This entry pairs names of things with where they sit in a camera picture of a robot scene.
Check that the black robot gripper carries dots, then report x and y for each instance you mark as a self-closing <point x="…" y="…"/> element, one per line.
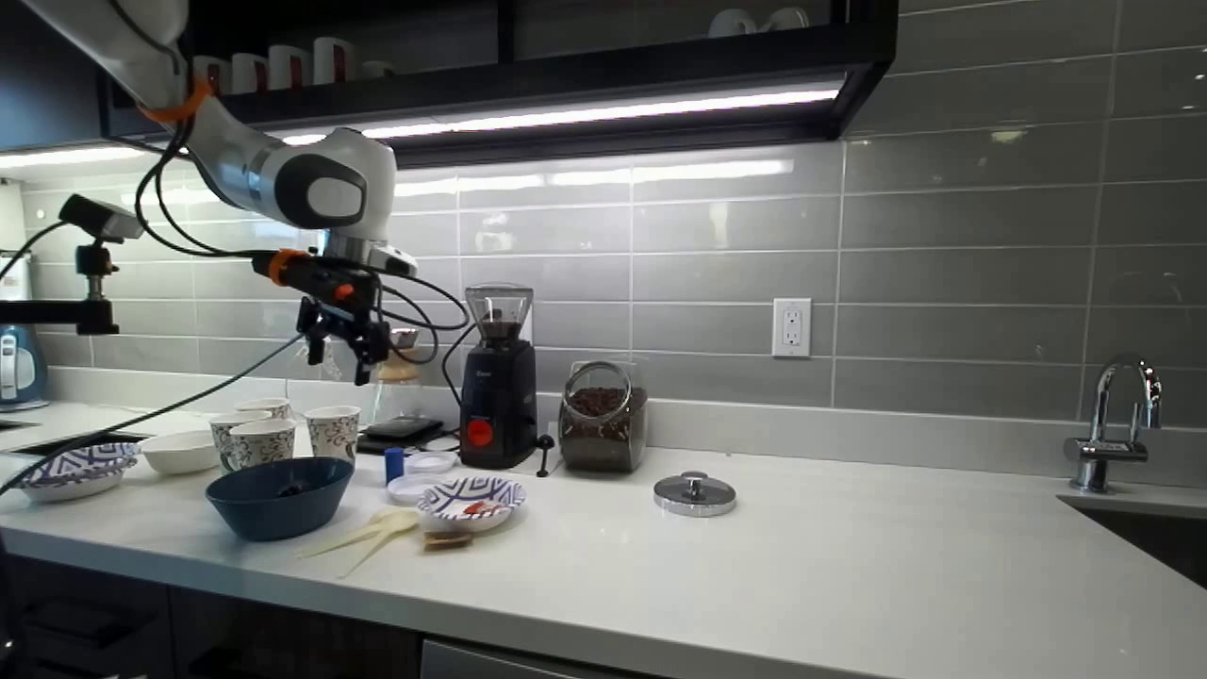
<point x="337" y="296"/>

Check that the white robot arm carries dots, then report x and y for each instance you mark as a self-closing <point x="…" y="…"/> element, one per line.
<point x="257" y="169"/>

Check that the glass pour-over carafe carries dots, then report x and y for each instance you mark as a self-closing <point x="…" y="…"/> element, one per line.
<point x="402" y="396"/>

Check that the black coffee scale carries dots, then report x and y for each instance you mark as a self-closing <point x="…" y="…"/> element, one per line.
<point x="402" y="436"/>

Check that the blue bottle cap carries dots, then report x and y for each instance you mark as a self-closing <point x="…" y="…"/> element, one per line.
<point x="395" y="466"/>

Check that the dark blue bowl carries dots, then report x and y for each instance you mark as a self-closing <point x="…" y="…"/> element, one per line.
<point x="281" y="499"/>

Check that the black coffee grinder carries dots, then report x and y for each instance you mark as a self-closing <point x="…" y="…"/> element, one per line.
<point x="498" y="389"/>

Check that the cream plastic fork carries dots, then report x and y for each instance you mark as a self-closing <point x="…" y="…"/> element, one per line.
<point x="381" y="524"/>

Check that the cream plastic knife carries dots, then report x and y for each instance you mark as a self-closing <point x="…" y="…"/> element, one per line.
<point x="360" y="534"/>

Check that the small white bowl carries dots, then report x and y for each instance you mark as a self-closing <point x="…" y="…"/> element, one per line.
<point x="179" y="452"/>

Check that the cream plastic spoon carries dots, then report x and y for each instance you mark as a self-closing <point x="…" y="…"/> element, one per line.
<point x="378" y="544"/>

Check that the blue patterned plate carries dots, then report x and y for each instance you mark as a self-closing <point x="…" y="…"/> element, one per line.
<point x="471" y="502"/>

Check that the small brown cork piece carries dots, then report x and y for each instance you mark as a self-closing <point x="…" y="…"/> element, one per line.
<point x="448" y="536"/>

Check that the small black tamper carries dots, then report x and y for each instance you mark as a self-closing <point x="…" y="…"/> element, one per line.
<point x="546" y="452"/>

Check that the glass jar of coffee beans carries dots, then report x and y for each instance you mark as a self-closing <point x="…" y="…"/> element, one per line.
<point x="601" y="418"/>

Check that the white mug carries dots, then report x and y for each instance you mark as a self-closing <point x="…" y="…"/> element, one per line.
<point x="251" y="71"/>
<point x="213" y="71"/>
<point x="288" y="65"/>
<point x="335" y="62"/>

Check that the blue patterned bowl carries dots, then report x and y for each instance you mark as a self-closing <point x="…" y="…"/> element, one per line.
<point x="78" y="467"/>

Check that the clear electric kettle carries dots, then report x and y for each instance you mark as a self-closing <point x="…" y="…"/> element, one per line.
<point x="16" y="363"/>

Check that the dark lower cabinet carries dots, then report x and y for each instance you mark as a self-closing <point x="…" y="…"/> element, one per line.
<point x="151" y="623"/>

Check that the round glass jar lid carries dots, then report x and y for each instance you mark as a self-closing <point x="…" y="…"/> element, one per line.
<point x="695" y="491"/>

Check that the white dish in cabinet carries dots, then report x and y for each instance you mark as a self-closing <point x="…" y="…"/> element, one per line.
<point x="731" y="21"/>
<point x="786" y="21"/>

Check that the chrome faucet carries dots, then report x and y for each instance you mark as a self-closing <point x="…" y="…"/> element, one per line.
<point x="1107" y="440"/>

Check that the kitchen sink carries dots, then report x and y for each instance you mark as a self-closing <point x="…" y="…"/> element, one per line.
<point x="1151" y="529"/>

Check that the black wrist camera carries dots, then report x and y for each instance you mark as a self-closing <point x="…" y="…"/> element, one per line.
<point x="281" y="265"/>

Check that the black camera on mount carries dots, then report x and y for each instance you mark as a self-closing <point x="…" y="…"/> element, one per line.
<point x="105" y="216"/>

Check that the white wall outlet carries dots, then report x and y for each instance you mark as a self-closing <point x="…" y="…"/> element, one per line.
<point x="789" y="325"/>

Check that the dark wall cabinet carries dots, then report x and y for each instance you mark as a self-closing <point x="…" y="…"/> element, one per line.
<point x="703" y="62"/>

